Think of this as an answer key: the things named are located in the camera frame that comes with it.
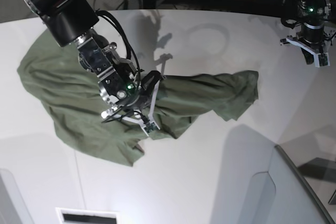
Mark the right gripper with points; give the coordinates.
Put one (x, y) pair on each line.
(141, 98)

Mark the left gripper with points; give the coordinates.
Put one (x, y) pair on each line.
(312, 35)

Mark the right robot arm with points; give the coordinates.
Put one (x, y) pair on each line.
(120, 82)

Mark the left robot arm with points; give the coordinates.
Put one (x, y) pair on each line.
(311, 16)

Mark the green t-shirt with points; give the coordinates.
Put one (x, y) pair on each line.
(70, 96)

